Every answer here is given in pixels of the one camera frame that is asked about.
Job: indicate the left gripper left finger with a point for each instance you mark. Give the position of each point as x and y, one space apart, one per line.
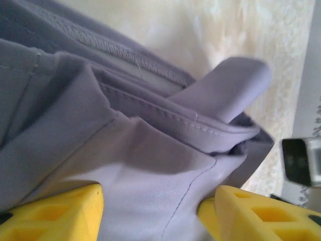
50 216

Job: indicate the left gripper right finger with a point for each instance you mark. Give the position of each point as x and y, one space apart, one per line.
263 218

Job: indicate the lavender skirt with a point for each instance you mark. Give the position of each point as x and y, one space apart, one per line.
125 125

